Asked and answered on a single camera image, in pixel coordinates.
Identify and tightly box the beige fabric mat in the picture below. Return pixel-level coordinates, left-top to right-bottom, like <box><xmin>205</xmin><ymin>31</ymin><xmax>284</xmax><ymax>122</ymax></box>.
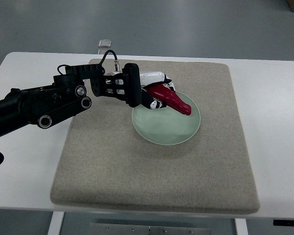
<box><xmin>50</xmin><ymin>60</ymin><xmax>260</xmax><ymax>214</ymax></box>

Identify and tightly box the white left table leg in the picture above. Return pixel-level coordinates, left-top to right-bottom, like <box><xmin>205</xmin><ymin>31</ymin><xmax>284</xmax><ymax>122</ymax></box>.
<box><xmin>47</xmin><ymin>211</ymin><xmax>65</xmax><ymax>235</ymax></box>

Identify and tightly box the white right table leg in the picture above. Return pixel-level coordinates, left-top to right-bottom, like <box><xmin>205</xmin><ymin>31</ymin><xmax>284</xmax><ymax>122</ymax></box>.
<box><xmin>234</xmin><ymin>218</ymin><xmax>248</xmax><ymax>235</ymax></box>

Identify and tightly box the pale green plate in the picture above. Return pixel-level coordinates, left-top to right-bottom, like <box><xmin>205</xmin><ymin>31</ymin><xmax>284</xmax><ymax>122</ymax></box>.
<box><xmin>132</xmin><ymin>92</ymin><xmax>201</xmax><ymax>145</ymax></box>

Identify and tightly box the black table control panel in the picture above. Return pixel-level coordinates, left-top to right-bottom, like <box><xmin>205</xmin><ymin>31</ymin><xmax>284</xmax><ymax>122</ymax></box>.
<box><xmin>273</xmin><ymin>220</ymin><xmax>294</xmax><ymax>227</ymax></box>

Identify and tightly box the white table leg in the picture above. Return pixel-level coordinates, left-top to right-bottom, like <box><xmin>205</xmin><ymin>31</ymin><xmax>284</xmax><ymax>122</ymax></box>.
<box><xmin>234</xmin><ymin>218</ymin><xmax>248</xmax><ymax>235</ymax></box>
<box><xmin>47</xmin><ymin>211</ymin><xmax>65</xmax><ymax>235</ymax></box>

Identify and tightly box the red pepper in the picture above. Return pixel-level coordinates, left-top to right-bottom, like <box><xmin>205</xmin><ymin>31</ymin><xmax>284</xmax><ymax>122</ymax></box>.
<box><xmin>147</xmin><ymin>84</ymin><xmax>192</xmax><ymax>116</ymax></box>

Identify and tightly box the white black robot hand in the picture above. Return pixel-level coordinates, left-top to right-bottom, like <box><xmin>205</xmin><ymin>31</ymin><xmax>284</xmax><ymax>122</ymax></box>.
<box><xmin>122</xmin><ymin>63</ymin><xmax>176</xmax><ymax>110</ymax></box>

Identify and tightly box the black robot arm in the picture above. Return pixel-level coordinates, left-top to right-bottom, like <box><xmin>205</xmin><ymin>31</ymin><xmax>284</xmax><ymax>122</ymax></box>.
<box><xmin>0</xmin><ymin>61</ymin><xmax>140</xmax><ymax>137</ymax></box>

